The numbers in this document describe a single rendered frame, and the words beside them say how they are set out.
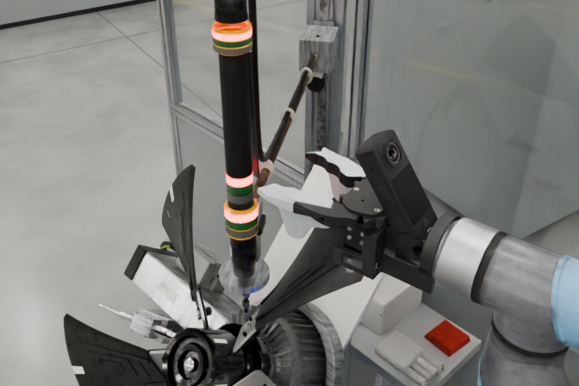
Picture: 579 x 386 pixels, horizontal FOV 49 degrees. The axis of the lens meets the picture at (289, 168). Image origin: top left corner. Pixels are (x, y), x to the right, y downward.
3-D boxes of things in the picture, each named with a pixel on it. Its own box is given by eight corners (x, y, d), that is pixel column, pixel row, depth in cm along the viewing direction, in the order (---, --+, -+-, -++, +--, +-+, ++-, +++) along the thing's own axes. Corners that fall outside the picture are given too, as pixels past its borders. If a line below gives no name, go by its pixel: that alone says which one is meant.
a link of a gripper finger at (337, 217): (289, 221, 67) (372, 234, 66) (289, 209, 67) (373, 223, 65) (300, 196, 71) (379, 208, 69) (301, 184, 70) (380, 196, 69)
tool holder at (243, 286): (231, 248, 94) (227, 194, 89) (277, 255, 93) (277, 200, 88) (212, 290, 87) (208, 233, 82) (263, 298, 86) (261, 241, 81)
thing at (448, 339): (445, 322, 161) (446, 316, 160) (470, 341, 155) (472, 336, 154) (423, 337, 157) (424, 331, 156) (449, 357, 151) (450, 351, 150)
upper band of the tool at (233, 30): (220, 41, 73) (218, 16, 72) (256, 44, 72) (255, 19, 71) (208, 56, 70) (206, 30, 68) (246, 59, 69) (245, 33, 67)
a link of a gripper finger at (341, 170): (304, 186, 81) (347, 225, 74) (305, 146, 77) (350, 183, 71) (325, 179, 82) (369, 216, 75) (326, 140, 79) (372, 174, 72)
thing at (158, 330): (216, 360, 120) (102, 310, 141) (220, 348, 120) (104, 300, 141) (208, 360, 118) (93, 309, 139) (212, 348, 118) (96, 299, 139)
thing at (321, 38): (307, 55, 143) (308, 19, 139) (338, 58, 142) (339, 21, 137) (298, 74, 135) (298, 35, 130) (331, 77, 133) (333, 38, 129)
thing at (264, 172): (312, 59, 132) (312, 53, 131) (318, 60, 132) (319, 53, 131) (244, 212, 88) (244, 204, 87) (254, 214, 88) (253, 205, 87)
